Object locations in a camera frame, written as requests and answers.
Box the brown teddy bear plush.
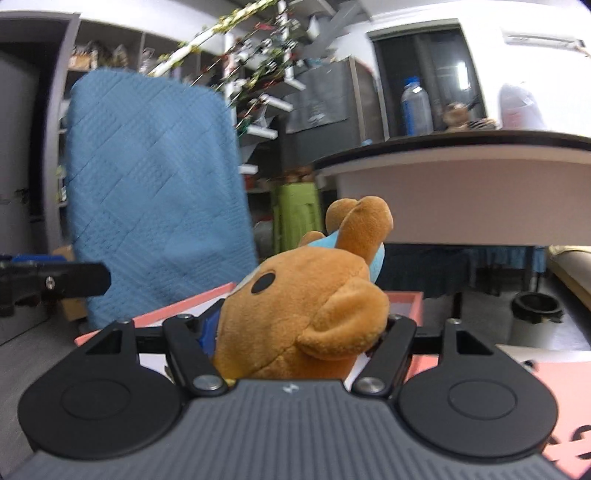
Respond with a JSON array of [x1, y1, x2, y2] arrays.
[[212, 196, 394, 380]]

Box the black round bin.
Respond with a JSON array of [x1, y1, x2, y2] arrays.
[[508, 292, 564, 349]]

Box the white humidifier appliance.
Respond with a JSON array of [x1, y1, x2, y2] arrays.
[[499, 84, 545, 131]]

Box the blue quilted chair cover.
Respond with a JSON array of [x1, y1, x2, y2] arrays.
[[66, 69, 257, 330]]

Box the dark woven basket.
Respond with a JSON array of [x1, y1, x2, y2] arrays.
[[467, 118, 499, 131]]

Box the green stacked stools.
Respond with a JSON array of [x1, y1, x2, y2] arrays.
[[271, 182, 324, 254]]

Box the plastic water bottle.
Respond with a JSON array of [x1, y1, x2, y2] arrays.
[[401, 77, 434, 136]]

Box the white staircase with garland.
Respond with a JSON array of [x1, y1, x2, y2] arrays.
[[142, 0, 371, 186]]

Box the white air conditioner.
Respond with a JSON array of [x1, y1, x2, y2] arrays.
[[504, 34, 590, 57]]

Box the small brown figurine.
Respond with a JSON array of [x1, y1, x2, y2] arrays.
[[443, 102, 470, 132]]

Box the beige sofa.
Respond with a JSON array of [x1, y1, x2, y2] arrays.
[[546, 245, 591, 310]]

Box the grey cabinet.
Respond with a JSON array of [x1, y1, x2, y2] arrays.
[[280, 57, 384, 170]]

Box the white black dining table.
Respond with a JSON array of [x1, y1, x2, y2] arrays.
[[314, 129, 590, 247]]

